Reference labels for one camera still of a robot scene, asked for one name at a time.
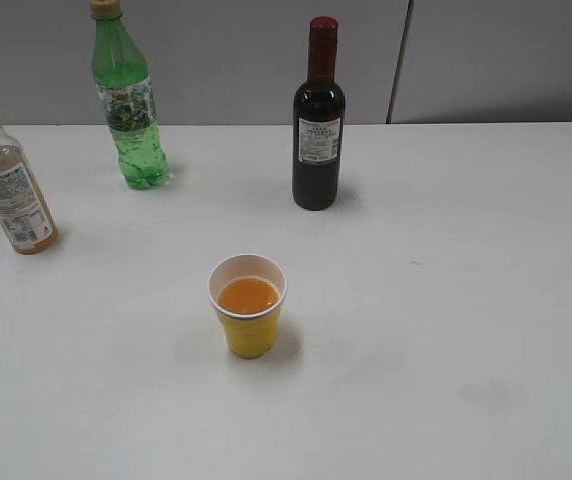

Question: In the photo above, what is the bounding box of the yellow paper cup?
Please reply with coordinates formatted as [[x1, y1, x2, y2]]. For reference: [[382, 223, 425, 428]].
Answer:
[[207, 254, 287, 359]]

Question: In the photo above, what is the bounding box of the orange juice bottle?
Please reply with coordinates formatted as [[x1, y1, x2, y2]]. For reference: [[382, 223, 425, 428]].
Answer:
[[0, 115, 59, 255]]

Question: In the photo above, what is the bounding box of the dark red wine bottle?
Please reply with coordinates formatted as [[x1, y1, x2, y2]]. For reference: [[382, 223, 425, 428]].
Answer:
[[292, 16, 346, 211]]

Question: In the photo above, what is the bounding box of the green plastic soda bottle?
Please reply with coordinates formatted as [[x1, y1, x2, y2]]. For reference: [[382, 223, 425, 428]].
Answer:
[[89, 1, 168, 190]]

